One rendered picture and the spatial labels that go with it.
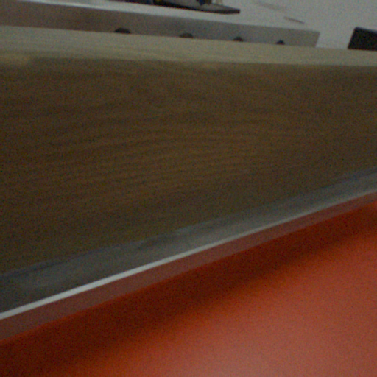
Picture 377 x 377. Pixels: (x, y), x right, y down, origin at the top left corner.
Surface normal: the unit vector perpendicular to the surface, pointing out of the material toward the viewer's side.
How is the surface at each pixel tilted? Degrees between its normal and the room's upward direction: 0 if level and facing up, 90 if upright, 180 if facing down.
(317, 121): 90
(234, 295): 0
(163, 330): 0
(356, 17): 90
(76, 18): 90
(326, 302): 0
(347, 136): 90
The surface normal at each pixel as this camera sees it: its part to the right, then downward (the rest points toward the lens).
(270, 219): 0.18, -0.84
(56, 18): 0.57, 0.51
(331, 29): -0.80, 0.18
